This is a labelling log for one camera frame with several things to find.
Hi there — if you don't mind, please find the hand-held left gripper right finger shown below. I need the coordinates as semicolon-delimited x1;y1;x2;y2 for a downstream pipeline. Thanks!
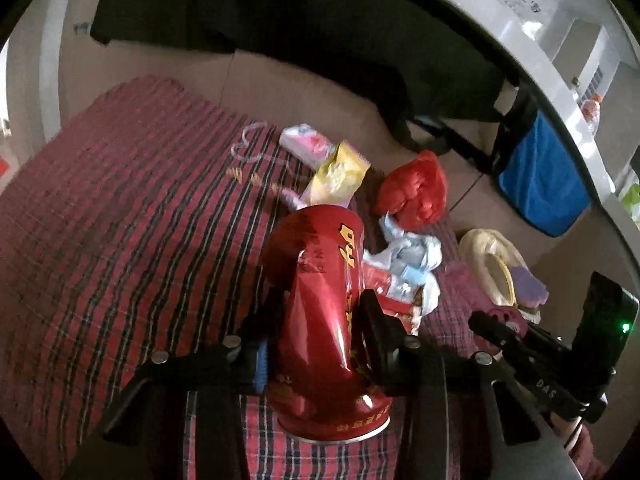
357;289;586;480

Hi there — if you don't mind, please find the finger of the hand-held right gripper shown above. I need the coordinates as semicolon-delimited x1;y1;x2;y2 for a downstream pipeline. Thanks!
467;310;538;356

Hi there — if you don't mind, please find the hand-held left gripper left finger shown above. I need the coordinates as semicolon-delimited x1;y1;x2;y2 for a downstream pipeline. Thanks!
65;285;291;480

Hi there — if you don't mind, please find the pink plastic toy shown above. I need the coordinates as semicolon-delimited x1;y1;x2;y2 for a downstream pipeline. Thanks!
487;309;527;335

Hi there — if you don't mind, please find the purple sponge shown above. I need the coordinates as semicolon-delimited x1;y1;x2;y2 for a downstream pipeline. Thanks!
509;266;550;311

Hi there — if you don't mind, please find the red snack wrapper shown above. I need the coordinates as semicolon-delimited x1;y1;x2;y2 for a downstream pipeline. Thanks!
362;265;426;331

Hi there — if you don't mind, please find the pink cup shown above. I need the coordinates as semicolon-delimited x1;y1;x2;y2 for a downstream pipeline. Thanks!
259;204;392;445

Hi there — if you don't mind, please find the yellow paper bowl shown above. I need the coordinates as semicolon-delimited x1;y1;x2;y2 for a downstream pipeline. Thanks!
459;228;531;311

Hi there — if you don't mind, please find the white blue plastic wrapper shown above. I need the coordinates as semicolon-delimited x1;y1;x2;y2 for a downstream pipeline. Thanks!
362;212;443;316

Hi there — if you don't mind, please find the red plastic bag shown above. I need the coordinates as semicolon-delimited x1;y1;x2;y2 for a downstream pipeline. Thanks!
375;150;448;226

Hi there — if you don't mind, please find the yellow snack packet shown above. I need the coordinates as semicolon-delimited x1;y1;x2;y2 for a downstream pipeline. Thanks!
299;141;371;208

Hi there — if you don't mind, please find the white pink tissue packet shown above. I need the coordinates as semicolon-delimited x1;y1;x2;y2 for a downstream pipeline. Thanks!
279;124;337;168

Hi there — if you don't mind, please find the bag of green vegetables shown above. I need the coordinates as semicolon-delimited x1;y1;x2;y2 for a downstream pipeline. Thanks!
620;180;640;221

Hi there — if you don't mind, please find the blue towel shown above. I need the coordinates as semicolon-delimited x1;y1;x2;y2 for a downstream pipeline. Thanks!
497;110;593;238

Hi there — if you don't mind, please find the red plaid cloth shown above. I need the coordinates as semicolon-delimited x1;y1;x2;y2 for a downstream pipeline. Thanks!
0;74;501;480

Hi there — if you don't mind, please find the clear bottle with red cap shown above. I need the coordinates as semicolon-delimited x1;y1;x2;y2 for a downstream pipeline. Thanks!
580;92;603;133

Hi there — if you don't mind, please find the grey kitchen counter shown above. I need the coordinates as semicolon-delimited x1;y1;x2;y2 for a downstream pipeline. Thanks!
395;0;640;211

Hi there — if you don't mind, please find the black fabric bag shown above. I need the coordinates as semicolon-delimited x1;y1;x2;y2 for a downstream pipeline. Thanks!
90;0;538;171

